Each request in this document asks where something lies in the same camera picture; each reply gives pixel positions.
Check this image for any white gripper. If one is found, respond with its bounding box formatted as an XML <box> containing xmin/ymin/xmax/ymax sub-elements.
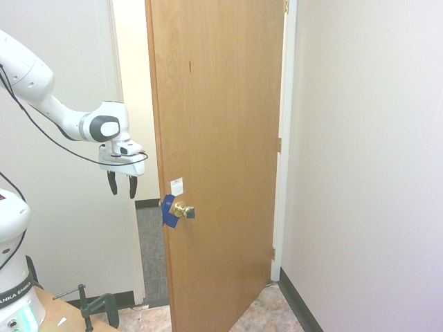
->
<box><xmin>98</xmin><ymin>144</ymin><xmax>145</xmax><ymax>200</ymax></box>

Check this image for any brass door knob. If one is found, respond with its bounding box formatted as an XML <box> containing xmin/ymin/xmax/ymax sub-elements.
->
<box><xmin>172</xmin><ymin>200</ymin><xmax>196</xmax><ymax>220</ymax></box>

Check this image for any wooden door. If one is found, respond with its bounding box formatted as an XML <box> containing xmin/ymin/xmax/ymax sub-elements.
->
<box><xmin>145</xmin><ymin>0</ymin><xmax>289</xmax><ymax>332</ymax></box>

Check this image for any blue tape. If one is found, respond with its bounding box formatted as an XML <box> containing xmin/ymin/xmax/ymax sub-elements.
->
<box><xmin>159</xmin><ymin>194</ymin><xmax>182</xmax><ymax>230</ymax></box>

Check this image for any black C-clamp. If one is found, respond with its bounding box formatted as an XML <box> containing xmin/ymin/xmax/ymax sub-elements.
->
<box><xmin>52</xmin><ymin>284</ymin><xmax>120</xmax><ymax>332</ymax></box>

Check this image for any black baseboard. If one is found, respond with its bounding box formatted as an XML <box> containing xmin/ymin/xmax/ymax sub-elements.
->
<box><xmin>65</xmin><ymin>199</ymin><xmax>325</xmax><ymax>332</ymax></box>

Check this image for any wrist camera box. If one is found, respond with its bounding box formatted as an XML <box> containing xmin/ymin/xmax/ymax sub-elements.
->
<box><xmin>111</xmin><ymin>140</ymin><xmax>143</xmax><ymax>157</ymax></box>

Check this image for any black cable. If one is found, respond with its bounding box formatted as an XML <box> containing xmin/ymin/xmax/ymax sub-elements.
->
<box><xmin>0</xmin><ymin>64</ymin><xmax>150</xmax><ymax>274</ymax></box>

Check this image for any white door frame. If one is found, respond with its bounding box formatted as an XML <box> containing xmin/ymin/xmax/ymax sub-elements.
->
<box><xmin>107</xmin><ymin>0</ymin><xmax>298</xmax><ymax>306</ymax></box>

